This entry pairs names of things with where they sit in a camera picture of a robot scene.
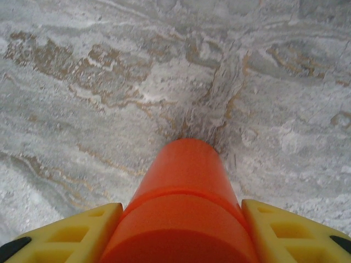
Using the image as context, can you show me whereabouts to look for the orange pill bottle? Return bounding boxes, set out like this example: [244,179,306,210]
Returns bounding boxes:
[100,138,260,263]

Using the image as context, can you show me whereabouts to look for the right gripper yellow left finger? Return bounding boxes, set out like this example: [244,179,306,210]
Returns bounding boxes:
[0,202,124,263]

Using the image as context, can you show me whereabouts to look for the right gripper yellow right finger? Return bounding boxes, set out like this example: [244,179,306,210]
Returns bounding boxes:
[241,199,351,263]

